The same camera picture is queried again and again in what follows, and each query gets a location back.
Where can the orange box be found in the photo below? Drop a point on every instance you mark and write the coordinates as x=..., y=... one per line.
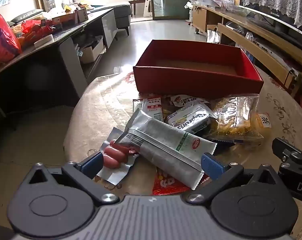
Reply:
x=63, y=18

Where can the wooden television cabinet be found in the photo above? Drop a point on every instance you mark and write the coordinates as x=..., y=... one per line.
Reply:
x=266, y=47

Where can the black television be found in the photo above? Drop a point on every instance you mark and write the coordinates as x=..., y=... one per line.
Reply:
x=271, y=17

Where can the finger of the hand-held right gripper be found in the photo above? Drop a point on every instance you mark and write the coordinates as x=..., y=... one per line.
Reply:
x=282, y=147

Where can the silver wafer packet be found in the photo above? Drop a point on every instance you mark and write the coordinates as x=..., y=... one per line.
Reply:
x=191, y=117

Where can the small red plastic bag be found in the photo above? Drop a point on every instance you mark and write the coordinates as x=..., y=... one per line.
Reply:
x=30, y=26

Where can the clear sausage packet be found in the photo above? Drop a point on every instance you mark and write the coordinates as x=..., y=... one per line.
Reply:
x=113, y=155

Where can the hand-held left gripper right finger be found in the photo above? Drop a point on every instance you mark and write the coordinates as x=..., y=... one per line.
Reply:
x=212, y=165

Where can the open white storage box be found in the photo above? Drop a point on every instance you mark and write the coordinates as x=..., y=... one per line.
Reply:
x=92, y=52

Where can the white brown-striped meat packet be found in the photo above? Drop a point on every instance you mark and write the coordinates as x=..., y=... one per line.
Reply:
x=188, y=100

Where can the red snack bag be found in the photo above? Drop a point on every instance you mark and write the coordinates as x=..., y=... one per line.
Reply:
x=168, y=185

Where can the white flat box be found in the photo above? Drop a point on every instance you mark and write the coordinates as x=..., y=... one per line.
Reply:
x=43, y=41

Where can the long silver snack packet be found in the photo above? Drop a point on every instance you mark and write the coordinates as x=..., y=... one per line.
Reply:
x=163, y=145

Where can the dark blue snack packet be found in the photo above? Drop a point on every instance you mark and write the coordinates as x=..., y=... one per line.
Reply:
x=223, y=140

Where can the small cardboard box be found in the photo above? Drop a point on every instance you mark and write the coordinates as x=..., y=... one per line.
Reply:
x=81, y=15

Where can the long dark desk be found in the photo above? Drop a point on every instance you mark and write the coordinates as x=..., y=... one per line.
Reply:
x=48, y=62

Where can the silver bag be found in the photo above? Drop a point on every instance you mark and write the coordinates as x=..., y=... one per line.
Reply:
x=213, y=36

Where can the red cardboard box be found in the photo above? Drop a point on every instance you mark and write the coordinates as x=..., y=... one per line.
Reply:
x=191, y=80

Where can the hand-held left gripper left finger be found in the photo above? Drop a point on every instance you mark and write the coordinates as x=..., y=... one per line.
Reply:
x=92, y=165

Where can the white red label packet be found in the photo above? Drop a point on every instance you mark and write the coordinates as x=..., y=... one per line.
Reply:
x=152, y=107

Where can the clear yellow snack bag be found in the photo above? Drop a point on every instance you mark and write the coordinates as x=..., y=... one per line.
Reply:
x=237, y=120

